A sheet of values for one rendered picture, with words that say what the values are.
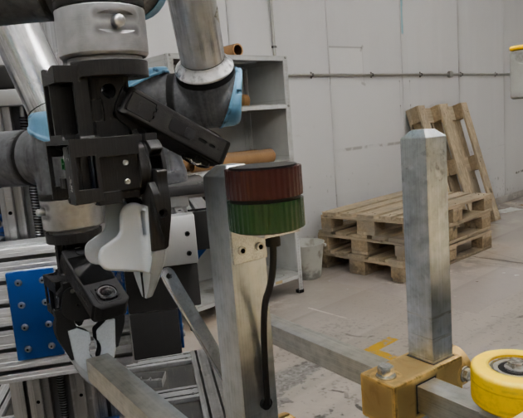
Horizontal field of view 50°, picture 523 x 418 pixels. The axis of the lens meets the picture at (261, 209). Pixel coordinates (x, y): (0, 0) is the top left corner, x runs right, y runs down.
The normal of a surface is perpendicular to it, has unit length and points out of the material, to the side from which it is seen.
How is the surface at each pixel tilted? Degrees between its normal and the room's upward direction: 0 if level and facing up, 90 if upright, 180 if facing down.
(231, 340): 90
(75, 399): 90
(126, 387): 0
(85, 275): 30
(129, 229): 93
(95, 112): 90
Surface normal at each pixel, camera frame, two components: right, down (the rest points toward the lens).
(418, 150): -0.81, 0.15
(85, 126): 0.58, 0.08
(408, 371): -0.07, -0.99
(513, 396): -0.44, 0.17
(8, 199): 0.20, 0.13
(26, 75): -0.08, 0.03
